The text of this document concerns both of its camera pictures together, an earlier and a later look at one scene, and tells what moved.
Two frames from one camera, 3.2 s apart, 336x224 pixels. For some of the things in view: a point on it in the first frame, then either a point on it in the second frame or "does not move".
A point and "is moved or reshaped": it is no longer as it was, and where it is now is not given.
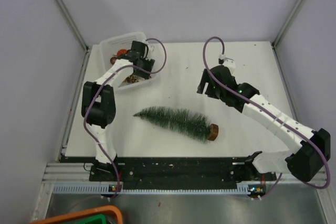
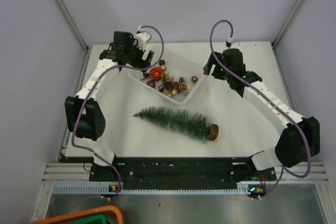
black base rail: [179, 173] does not move
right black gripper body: [211, 91] to [218, 72]
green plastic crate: [98, 219] does not move
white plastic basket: [144, 68] is moved or reshaped
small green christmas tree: [191, 125] does not move
